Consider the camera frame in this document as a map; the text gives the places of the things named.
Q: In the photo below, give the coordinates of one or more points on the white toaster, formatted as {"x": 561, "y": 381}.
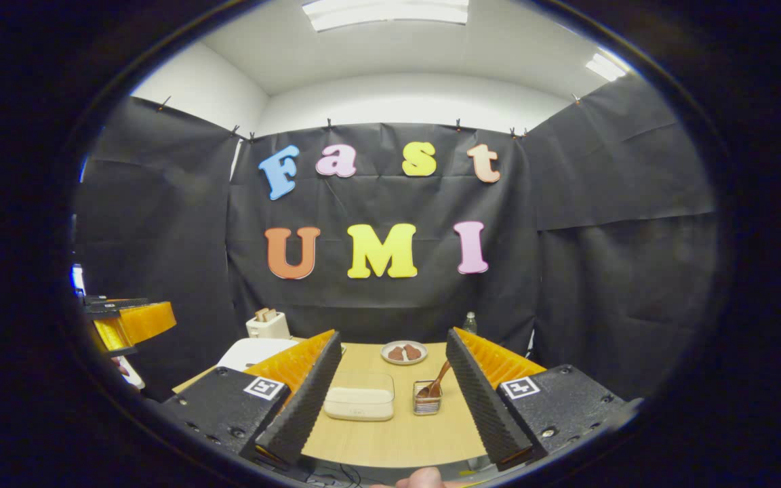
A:
{"x": 268, "y": 329}

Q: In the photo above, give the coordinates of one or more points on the green label water bottle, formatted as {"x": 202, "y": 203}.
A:
{"x": 470, "y": 324}

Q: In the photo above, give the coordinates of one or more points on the large ceiling light panel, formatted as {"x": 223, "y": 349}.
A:
{"x": 384, "y": 13}

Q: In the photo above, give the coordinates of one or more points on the black backdrop cloth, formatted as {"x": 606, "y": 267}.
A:
{"x": 601, "y": 271}

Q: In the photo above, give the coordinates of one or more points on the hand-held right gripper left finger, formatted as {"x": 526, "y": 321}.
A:
{"x": 302, "y": 407}

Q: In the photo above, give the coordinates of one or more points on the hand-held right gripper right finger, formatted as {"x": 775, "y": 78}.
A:
{"x": 482, "y": 407}

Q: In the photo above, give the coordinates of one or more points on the metal chopstick holder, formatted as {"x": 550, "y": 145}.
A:
{"x": 428, "y": 405}

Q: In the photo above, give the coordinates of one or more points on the clear box of rice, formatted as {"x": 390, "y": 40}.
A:
{"x": 360, "y": 400}

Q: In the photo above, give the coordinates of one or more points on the brown wooden spoon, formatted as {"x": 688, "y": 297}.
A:
{"x": 434, "y": 383}

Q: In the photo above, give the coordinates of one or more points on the white round plate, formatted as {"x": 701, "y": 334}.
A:
{"x": 417, "y": 360}

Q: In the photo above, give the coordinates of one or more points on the white rice cooker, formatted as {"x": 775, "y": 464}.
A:
{"x": 248, "y": 352}

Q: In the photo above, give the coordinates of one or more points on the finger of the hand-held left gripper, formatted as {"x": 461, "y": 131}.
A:
{"x": 112, "y": 335}
{"x": 150, "y": 322}

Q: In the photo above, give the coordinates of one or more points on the brown meat piece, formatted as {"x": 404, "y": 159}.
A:
{"x": 413, "y": 352}
{"x": 396, "y": 354}

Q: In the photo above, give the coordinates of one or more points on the bright white printed panel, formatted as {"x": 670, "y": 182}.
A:
{"x": 78, "y": 281}

